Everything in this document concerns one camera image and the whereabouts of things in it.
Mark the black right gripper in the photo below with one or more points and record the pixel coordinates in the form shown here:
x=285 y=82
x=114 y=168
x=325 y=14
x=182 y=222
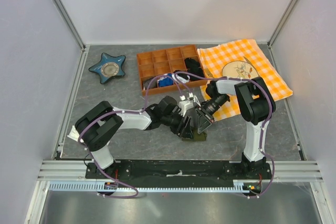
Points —
x=204 y=120

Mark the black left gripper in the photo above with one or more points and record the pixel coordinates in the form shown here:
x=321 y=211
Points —
x=182 y=129

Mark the olive green underwear cream waistband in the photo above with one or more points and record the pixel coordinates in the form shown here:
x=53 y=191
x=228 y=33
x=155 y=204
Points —
x=196 y=137

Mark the orange compartment organizer box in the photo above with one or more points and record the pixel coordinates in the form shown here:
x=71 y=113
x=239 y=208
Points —
x=166 y=61

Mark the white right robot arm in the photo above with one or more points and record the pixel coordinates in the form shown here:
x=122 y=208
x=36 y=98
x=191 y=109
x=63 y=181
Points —
x=256 y=106

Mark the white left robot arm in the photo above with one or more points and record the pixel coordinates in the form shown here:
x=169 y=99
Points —
x=96 y=128

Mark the black white rolled underwear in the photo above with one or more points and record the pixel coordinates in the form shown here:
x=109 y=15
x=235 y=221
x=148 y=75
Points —
x=180 y=77

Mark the blue white rolled underwear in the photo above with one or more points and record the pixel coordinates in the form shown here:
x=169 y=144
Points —
x=165 y=81

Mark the grey rolled underwear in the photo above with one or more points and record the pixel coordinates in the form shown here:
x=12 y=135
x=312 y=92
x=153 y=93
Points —
x=150 y=83

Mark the white underwear pile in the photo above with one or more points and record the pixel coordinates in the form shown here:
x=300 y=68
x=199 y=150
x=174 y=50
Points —
x=73 y=134

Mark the brass fork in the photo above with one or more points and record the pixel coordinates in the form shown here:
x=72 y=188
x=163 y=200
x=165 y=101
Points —
x=209 y=74

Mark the orange checkered cloth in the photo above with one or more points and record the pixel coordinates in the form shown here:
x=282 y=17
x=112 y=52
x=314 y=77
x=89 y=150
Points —
x=215 y=58

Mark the beige decorated plate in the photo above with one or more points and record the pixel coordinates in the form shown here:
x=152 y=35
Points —
x=232 y=69

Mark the brass knife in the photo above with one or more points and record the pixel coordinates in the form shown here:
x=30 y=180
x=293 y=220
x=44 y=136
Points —
x=249 y=62

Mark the blue star shaped dish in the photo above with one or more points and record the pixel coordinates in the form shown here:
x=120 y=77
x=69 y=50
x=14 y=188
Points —
x=108 y=67

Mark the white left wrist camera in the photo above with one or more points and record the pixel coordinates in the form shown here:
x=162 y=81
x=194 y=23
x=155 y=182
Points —
x=185 y=105

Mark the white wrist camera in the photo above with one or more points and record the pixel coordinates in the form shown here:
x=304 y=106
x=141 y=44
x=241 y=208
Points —
x=185 y=105
x=193 y=98

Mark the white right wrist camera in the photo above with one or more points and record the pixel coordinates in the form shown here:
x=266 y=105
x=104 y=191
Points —
x=193 y=98

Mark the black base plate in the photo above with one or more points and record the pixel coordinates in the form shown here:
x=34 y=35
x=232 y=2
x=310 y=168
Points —
x=138 y=172

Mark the light blue cable duct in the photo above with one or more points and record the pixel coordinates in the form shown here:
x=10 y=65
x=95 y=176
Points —
x=104 y=187

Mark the aluminium front rail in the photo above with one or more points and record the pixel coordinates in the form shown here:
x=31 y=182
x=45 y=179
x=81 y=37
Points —
x=280 y=171

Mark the aluminium right frame post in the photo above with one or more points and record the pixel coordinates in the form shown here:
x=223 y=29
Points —
x=284 y=18

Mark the aluminium frame post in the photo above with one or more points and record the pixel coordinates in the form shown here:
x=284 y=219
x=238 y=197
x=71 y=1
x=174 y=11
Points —
x=69 y=23
x=284 y=18

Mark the aluminium left frame post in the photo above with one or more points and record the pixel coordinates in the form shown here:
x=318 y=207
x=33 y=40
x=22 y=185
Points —
x=69 y=23

